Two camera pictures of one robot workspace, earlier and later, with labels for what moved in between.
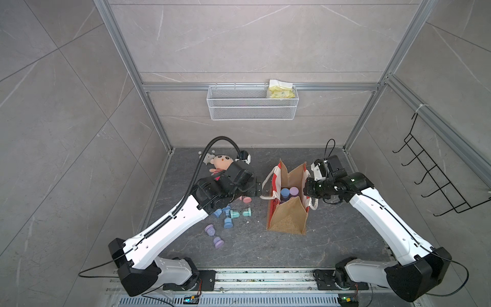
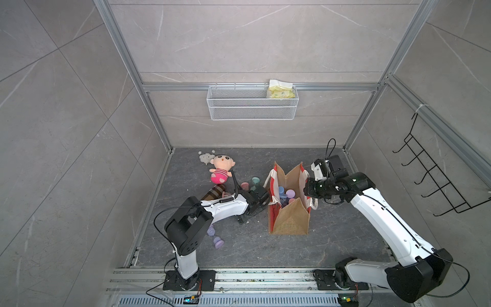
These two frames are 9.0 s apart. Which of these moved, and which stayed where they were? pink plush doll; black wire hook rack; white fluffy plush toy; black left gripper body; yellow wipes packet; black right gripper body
Moved: black left gripper body
Stayed: black right gripper body; pink plush doll; black wire hook rack; white fluffy plush toy; yellow wipes packet
